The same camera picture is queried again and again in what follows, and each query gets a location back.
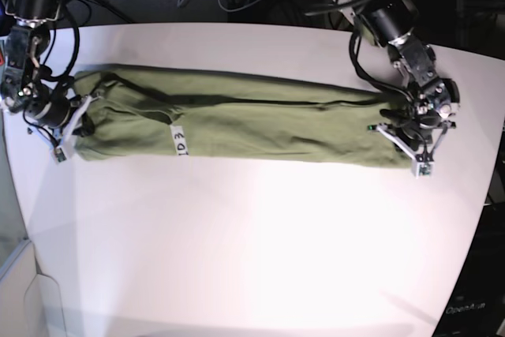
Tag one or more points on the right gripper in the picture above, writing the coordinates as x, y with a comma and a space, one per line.
58, 120

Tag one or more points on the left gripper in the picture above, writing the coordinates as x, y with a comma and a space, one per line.
416, 132

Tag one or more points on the green T-shirt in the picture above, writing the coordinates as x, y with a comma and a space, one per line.
232, 115

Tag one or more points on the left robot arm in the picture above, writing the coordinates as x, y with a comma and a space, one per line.
390, 25

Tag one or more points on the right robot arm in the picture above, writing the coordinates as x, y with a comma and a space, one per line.
28, 85

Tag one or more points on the white ID label tag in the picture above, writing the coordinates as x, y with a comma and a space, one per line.
179, 140

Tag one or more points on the black OpenArm base box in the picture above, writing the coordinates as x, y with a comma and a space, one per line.
476, 305

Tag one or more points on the white side cabinet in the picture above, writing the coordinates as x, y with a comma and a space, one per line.
31, 302

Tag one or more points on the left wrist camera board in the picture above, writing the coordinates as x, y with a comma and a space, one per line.
421, 169

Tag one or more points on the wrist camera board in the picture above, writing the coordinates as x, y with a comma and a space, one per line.
421, 169
59, 154

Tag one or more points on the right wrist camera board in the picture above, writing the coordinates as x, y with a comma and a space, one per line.
59, 154

